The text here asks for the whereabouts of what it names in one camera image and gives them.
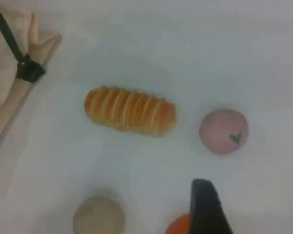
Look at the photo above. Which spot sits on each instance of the orange tangerine toy with stem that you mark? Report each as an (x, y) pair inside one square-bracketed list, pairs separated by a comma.
[(179, 225)]

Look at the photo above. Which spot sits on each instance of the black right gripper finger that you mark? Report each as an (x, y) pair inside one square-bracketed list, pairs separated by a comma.
[(206, 209)]

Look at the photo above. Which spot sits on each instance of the striped orange bread roll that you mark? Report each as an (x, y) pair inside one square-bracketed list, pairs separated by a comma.
[(129, 112)]

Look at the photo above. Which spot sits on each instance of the pink peach bun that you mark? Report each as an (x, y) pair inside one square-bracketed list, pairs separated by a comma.
[(222, 129)]

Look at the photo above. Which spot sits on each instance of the beige round egg yolk pastry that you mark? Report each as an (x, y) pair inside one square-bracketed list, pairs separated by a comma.
[(98, 215)]

